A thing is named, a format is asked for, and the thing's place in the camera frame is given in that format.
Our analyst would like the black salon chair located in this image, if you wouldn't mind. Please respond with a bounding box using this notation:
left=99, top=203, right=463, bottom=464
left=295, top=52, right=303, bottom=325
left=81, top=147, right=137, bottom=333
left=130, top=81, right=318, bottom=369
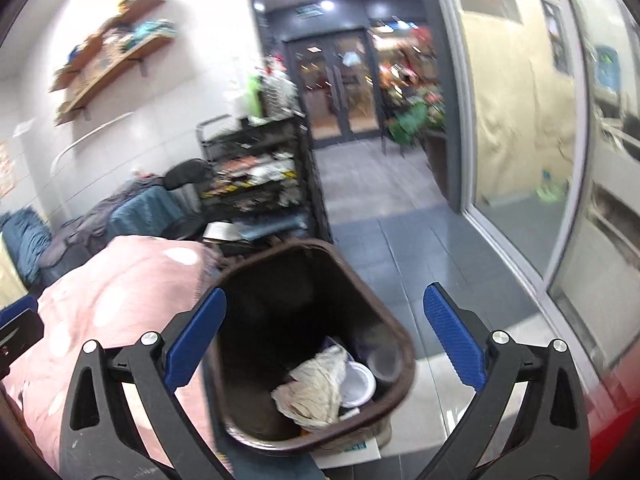
left=164, top=158, right=213, bottom=237

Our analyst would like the grey cup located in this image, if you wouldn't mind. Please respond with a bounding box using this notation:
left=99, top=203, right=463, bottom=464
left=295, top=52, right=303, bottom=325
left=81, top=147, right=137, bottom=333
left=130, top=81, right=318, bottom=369
left=369, top=330, right=404, bottom=384

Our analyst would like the crumpled beige paper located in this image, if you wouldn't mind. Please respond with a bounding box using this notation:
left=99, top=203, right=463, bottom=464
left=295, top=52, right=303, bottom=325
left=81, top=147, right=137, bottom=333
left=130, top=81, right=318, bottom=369
left=271, top=345, right=351, bottom=429

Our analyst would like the red glossy panel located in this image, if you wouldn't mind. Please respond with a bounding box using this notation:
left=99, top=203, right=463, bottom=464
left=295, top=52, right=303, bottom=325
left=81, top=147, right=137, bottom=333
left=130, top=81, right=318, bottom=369
left=480, top=360, right=640, bottom=480

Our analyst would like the stack of teal folded towels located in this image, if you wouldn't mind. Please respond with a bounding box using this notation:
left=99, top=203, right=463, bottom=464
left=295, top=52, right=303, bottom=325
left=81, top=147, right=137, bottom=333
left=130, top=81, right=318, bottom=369
left=131, top=19, right=177, bottom=42

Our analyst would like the grey cloth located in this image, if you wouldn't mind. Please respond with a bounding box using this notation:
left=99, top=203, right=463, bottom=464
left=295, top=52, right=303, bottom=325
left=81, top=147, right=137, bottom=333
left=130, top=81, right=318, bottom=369
left=40, top=180, right=166, bottom=273

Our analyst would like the glass sliding door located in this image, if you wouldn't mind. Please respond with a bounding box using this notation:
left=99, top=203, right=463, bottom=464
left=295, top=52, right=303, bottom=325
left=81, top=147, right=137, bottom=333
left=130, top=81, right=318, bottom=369
left=427, top=0, right=592, bottom=307

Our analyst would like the white curved pipe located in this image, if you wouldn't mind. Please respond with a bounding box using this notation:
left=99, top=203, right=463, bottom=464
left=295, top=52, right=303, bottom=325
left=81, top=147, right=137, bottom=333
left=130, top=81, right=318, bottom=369
left=52, top=111, right=136, bottom=222

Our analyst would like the blue knit blanket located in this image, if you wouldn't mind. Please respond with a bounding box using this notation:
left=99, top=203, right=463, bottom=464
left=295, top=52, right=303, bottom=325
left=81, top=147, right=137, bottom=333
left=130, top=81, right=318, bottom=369
left=0, top=210, right=52, bottom=282

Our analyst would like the teal towel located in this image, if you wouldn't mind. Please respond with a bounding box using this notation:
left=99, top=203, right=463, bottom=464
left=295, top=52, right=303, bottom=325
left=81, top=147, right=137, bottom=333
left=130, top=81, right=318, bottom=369
left=110, top=187, right=177, bottom=237

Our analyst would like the pink dotted blanket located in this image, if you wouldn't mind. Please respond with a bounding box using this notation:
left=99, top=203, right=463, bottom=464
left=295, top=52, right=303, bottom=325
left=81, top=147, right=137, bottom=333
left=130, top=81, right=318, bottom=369
left=0, top=236, right=236, bottom=480

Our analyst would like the green leafy plant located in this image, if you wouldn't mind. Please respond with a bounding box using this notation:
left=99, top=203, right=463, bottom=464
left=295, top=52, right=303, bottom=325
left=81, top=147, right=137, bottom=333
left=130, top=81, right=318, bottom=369
left=387, top=87, right=447, bottom=147

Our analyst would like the glass double door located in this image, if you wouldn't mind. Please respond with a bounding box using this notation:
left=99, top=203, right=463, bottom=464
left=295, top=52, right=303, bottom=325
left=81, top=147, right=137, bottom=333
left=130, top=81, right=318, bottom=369
left=282, top=27, right=384, bottom=147

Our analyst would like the blue wall sign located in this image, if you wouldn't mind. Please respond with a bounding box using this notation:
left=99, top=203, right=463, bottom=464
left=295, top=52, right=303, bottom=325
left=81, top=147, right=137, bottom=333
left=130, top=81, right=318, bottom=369
left=594, top=45, right=622, bottom=92

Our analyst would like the wooden wall shelf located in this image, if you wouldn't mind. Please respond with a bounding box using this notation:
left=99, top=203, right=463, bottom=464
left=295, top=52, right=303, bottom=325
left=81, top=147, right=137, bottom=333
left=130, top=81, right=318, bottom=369
left=50, top=0, right=167, bottom=93
left=55, top=35, right=177, bottom=126

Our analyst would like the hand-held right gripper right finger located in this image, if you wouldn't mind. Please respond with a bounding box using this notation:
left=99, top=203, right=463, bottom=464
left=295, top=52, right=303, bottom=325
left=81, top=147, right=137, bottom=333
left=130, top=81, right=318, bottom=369
left=422, top=282, right=592, bottom=480

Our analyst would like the black plant pot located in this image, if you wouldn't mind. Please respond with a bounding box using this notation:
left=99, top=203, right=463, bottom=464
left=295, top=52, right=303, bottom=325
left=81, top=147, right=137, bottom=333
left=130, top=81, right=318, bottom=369
left=422, top=127, right=452, bottom=202

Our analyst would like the green bottle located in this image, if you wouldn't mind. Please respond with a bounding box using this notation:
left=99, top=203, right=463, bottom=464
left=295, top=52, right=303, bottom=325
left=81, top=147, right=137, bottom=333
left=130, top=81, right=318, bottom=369
left=247, top=72, right=264, bottom=119

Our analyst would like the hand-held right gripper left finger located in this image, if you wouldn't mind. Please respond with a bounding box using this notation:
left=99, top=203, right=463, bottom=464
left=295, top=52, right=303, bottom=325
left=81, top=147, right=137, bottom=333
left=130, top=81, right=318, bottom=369
left=60, top=287, right=228, bottom=480

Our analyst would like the white booklet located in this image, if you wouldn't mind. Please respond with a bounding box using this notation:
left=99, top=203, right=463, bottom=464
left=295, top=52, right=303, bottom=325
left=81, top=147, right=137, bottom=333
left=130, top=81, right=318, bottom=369
left=202, top=222, right=242, bottom=244

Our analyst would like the clear plastic bottle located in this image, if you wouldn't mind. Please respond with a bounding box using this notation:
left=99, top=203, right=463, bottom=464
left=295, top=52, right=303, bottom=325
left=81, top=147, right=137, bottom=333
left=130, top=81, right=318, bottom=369
left=262, top=66, right=297, bottom=117

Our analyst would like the small plastic bottle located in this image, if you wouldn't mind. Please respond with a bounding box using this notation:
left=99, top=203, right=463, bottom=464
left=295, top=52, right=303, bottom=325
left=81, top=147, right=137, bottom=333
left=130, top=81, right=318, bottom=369
left=536, top=169, right=569, bottom=202

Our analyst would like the brown plastic trash bin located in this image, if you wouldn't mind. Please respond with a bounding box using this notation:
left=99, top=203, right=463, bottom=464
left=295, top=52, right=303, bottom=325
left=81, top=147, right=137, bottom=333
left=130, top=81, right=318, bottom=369
left=200, top=239, right=417, bottom=456

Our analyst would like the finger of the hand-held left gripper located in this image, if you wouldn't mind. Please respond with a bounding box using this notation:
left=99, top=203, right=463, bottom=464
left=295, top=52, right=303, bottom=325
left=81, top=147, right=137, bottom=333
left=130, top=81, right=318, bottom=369
left=0, top=308, right=45, bottom=377
left=0, top=295, right=40, bottom=328

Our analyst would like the white plastic lid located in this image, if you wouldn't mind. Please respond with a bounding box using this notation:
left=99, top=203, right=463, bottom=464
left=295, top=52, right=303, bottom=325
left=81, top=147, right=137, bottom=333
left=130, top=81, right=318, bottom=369
left=340, top=360, right=377, bottom=407

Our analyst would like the black wire rack cart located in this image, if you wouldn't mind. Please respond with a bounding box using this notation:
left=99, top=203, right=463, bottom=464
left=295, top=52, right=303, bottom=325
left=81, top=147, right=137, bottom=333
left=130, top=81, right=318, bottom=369
left=197, top=115, right=333, bottom=247

